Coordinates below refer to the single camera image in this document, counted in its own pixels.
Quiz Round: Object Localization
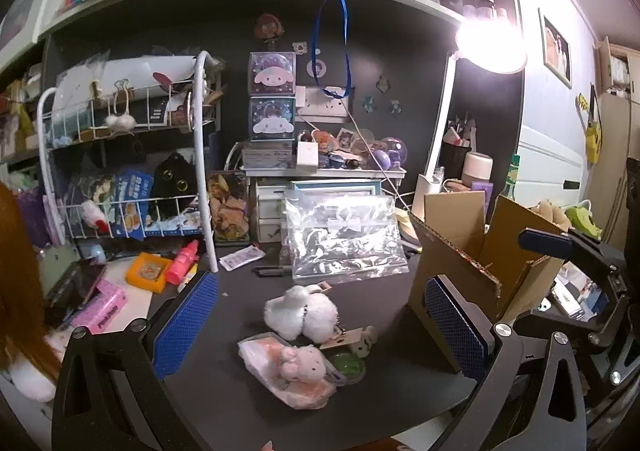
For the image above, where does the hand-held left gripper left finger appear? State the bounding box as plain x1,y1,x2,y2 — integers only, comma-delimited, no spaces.
51,270,221,451

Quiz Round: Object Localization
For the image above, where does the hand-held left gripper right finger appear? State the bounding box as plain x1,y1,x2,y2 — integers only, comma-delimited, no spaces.
424,274,592,451

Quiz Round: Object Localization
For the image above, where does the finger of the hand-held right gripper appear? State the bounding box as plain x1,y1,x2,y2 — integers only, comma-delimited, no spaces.
514,295,632,348
517,227,631,313

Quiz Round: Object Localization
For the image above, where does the brown cardboard box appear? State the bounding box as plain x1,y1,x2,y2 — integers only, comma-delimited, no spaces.
409,190,567,373

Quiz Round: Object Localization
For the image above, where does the green round container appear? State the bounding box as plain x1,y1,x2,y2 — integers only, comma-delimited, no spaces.
327,351,367,385

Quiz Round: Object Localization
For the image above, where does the white fluffy plush toy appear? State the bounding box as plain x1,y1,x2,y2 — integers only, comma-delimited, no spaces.
263,283,342,345

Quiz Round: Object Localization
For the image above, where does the pink plush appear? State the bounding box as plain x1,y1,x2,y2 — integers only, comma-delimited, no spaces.
237,332,347,410

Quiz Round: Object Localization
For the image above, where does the brown plush toy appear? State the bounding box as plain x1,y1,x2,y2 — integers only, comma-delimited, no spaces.
536,198,569,228

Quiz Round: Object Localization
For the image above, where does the green plush toy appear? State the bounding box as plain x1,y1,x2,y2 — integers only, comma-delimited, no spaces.
564,200,604,238

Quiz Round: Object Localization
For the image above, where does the pink bottle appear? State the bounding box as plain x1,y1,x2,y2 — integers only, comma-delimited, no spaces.
166,239,200,285

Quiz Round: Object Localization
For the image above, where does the orange small box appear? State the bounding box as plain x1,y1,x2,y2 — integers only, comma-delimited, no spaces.
124,252,174,295

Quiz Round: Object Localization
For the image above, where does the green glass bottle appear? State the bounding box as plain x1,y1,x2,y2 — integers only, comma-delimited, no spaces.
501,155,522,202

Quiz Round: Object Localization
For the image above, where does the pink packet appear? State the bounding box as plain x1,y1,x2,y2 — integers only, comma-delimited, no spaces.
71,277,129,335

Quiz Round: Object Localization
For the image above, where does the white paper sachet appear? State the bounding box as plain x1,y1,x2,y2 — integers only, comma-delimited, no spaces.
219,245,267,273

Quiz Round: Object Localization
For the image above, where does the white round humidifier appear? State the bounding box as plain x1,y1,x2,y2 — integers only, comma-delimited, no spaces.
461,151,494,190

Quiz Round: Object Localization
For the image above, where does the black pen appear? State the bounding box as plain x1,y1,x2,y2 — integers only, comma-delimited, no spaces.
251,264,294,278

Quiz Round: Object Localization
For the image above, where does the yellow hanging plush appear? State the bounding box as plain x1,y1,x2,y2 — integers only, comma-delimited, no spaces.
576,92,604,165

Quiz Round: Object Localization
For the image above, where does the black pen holder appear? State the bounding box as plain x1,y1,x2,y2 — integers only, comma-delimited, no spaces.
441,112,474,180

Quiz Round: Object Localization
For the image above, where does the beige wardrobe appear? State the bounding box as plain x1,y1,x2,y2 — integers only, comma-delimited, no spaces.
582,36,640,252

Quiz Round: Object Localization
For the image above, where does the blue snack packet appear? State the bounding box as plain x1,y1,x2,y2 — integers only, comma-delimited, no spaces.
111,170,155,238

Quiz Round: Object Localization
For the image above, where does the white mini drawer unit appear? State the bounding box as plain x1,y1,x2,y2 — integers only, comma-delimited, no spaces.
254,180,292,243

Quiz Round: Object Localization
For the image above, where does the clear plastic bag with bow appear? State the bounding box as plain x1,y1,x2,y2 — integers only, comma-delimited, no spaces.
281,193,412,285

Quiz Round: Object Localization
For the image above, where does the black cat plush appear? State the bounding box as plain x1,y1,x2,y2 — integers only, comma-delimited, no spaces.
149,152,199,212

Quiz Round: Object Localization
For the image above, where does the reddish-brown hair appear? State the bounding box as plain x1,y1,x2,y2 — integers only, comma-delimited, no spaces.
0,182,62,384

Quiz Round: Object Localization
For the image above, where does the purple clear capsule ball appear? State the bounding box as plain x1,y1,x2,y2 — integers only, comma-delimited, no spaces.
382,137,410,169

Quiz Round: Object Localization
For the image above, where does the blue framed box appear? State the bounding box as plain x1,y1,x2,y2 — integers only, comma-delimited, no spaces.
290,180,382,198

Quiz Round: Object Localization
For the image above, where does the white desk lamp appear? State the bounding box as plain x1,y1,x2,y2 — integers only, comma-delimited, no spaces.
411,13,529,222

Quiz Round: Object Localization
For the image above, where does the white shelf tray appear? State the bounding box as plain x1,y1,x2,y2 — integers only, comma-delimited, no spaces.
239,165,409,180

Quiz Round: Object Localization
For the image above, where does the white power adapter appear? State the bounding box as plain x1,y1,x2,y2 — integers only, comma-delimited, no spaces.
296,140,320,170

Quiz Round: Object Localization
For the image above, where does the white-eared character display box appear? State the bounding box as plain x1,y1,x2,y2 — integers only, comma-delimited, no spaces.
248,97,296,142

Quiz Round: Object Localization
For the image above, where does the white power outlet strip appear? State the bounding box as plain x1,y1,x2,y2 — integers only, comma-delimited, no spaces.
294,85,354,122

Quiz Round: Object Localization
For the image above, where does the pink-eared character display box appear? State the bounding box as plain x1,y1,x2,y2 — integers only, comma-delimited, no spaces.
248,50,296,97

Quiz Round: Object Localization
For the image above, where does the red-haired doll head figure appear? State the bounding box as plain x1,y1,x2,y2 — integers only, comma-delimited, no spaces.
254,12,287,52

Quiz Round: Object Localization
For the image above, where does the blue ribbon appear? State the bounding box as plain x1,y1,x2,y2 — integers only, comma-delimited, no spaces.
309,0,354,100

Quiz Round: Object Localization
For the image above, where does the small white figure keychain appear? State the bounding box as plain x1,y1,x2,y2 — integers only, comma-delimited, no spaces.
319,325,379,358

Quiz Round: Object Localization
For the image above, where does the white power cable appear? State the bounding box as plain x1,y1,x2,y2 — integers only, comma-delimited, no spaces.
344,102,417,208

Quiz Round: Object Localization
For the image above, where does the framed wall picture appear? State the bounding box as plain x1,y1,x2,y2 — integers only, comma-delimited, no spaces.
538,7,573,90

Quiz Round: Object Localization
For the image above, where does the white wire rack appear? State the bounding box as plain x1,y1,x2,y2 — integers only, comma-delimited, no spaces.
36,50,222,274

